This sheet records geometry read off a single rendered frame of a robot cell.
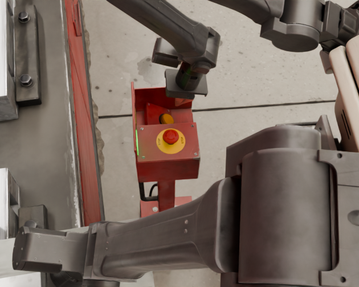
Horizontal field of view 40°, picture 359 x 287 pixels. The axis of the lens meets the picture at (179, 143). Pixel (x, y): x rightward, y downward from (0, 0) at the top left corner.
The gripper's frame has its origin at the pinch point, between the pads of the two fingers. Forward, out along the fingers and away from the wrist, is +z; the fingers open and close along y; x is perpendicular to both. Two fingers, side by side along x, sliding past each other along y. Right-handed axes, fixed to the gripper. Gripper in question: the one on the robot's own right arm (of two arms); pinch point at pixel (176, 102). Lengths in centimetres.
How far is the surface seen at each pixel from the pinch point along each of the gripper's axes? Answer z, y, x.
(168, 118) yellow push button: 7.9, 0.3, -0.2
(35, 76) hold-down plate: -1.8, 35.0, -2.8
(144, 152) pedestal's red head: 4.3, 8.2, 12.8
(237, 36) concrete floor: 69, -56, -91
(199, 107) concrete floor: 74, -34, -50
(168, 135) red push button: 0.0, 3.0, 10.0
